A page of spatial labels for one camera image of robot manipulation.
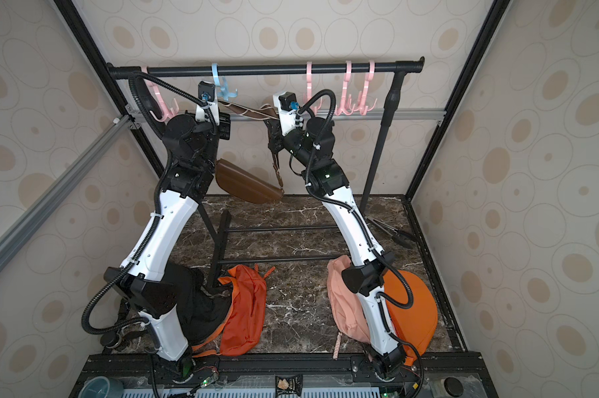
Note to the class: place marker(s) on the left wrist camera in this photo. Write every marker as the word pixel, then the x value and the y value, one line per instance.
pixel 209 112

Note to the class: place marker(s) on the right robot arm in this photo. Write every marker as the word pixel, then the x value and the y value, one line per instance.
pixel 305 131

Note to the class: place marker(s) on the black round cap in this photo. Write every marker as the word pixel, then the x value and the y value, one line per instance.
pixel 452 387

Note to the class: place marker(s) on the light blue hook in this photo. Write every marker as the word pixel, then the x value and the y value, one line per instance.
pixel 221 84

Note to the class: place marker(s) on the black clothes rack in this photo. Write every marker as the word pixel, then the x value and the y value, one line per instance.
pixel 400 69

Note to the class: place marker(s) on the middle pink hook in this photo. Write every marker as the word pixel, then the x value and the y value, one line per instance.
pixel 309 89

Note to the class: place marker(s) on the black tongs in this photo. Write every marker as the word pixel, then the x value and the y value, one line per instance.
pixel 405 239

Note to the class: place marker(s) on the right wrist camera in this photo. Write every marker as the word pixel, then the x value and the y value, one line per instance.
pixel 287 109

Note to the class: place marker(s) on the pink hook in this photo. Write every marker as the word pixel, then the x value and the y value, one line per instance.
pixel 158 108
pixel 362 106
pixel 309 89
pixel 345 104

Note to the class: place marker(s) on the red-orange waist bag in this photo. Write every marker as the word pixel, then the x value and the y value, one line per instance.
pixel 241 329

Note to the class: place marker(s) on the aluminium rail left wall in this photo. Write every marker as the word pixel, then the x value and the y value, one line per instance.
pixel 15 238

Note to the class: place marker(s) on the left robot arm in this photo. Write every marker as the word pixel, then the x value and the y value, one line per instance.
pixel 192 150

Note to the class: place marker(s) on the black bag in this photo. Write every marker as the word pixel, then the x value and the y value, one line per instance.
pixel 200 316

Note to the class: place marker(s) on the black base frame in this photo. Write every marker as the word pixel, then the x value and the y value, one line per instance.
pixel 253 375

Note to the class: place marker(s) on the small snack packet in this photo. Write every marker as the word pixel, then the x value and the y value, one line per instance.
pixel 289 386

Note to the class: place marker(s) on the brown leather bag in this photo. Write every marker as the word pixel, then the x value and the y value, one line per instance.
pixel 241 183

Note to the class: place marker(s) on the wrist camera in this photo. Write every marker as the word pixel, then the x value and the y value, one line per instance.
pixel 287 109
pixel 209 112

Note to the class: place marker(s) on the bright orange bag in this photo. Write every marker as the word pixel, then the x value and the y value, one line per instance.
pixel 415 325

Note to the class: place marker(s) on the pink bag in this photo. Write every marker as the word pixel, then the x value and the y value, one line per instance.
pixel 346 309

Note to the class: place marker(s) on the teal round container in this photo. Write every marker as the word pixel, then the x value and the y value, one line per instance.
pixel 102 387

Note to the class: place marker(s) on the rightmost pink hook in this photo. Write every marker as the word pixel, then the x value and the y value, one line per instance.
pixel 362 106

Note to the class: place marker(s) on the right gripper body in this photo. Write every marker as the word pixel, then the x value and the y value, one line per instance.
pixel 274 132

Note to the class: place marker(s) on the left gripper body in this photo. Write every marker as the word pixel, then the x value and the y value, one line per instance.
pixel 222 127

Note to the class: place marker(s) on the leftmost pink hook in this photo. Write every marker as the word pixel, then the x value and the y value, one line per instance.
pixel 158 108

